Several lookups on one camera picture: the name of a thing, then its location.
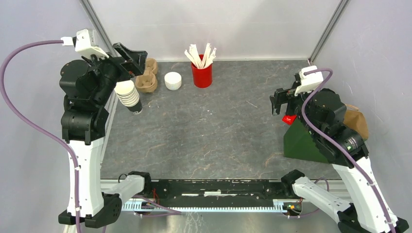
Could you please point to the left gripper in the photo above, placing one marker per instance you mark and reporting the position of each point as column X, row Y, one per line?
column 131, row 63

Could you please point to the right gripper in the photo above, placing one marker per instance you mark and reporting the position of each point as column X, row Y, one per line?
column 281, row 95

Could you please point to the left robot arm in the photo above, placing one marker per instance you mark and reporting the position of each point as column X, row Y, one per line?
column 88, row 84

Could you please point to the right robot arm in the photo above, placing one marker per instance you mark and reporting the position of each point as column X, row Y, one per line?
column 322, row 114

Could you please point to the red tag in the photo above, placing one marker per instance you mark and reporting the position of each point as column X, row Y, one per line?
column 289, row 119

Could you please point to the brown cardboard cup carrier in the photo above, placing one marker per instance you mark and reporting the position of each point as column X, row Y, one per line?
column 147, row 83

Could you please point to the stack of paper cups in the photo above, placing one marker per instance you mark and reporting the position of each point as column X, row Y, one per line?
column 128, row 96

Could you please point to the green box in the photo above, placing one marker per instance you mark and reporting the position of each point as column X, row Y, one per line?
column 298, row 144

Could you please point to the stack of white lids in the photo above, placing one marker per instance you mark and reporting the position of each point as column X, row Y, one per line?
column 173, row 81

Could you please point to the brown paper bag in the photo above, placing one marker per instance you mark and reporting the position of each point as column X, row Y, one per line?
column 355, row 120

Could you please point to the bundle of wrapped straws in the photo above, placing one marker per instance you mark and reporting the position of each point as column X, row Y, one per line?
column 201, row 61

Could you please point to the red straw holder cup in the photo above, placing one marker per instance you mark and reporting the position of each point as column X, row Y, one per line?
column 202, row 78

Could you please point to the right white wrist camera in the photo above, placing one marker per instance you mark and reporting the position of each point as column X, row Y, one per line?
column 309, row 82

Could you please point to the white cable duct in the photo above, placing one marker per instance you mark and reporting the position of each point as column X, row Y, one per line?
column 138, row 205

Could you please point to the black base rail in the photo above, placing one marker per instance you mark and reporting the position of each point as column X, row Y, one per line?
column 220, row 193

